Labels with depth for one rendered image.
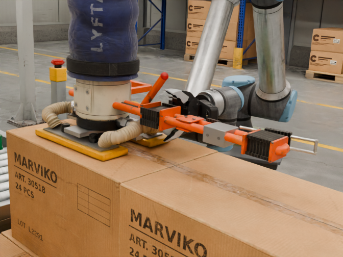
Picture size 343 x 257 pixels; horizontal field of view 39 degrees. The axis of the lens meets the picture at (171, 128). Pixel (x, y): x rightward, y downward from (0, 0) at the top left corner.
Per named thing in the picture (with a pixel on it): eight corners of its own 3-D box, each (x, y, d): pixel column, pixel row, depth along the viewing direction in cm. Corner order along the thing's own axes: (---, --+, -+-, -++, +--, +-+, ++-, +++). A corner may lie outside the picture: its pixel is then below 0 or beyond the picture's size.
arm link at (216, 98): (223, 119, 155) (225, 90, 153) (214, 122, 152) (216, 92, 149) (201, 113, 161) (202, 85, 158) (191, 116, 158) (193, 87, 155)
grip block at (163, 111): (137, 125, 139) (138, 105, 138) (160, 119, 147) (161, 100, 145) (158, 131, 134) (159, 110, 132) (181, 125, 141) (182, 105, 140)
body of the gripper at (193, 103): (166, 120, 149) (191, 113, 158) (187, 126, 144) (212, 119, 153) (167, 95, 147) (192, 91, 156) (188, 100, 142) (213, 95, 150)
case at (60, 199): (11, 236, 175) (5, 130, 164) (99, 205, 203) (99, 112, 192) (119, 315, 136) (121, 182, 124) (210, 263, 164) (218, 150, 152)
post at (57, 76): (53, 236, 285) (48, 67, 258) (63, 232, 290) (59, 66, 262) (60, 240, 281) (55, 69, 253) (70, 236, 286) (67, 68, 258)
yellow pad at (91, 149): (34, 134, 159) (34, 120, 158) (59, 129, 166) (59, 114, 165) (102, 161, 138) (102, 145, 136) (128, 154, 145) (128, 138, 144)
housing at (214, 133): (201, 142, 126) (202, 125, 125) (217, 136, 131) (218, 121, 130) (223, 148, 122) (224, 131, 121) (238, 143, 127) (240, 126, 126)
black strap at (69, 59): (51, 68, 152) (51, 55, 150) (108, 62, 168) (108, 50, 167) (98, 79, 137) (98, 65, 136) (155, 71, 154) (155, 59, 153)
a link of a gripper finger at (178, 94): (153, 88, 139) (170, 103, 146) (169, 92, 136) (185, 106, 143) (158, 79, 140) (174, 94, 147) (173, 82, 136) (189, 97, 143)
